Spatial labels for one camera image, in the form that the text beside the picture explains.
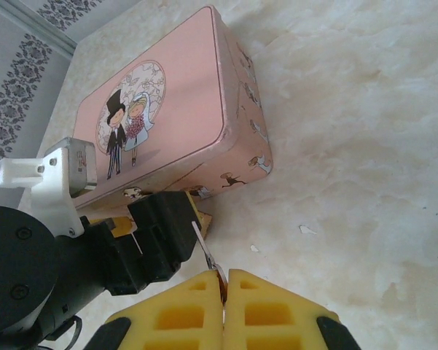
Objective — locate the small silver key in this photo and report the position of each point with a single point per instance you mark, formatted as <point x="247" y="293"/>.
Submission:
<point x="204" y="244"/>

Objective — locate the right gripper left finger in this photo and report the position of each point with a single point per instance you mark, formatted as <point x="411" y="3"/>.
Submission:
<point x="178" y="313"/>

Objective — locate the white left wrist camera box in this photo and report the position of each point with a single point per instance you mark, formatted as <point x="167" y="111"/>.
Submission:
<point x="54" y="182"/>

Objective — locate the pink wedding couple tin box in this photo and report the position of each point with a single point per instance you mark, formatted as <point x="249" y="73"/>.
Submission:
<point x="182" y="109"/>

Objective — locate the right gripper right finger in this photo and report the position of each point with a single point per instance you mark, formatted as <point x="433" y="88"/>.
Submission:
<point x="277" y="313"/>

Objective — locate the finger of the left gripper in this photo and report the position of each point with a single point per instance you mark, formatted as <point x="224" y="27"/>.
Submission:
<point x="164" y="233"/>
<point x="124" y="226"/>

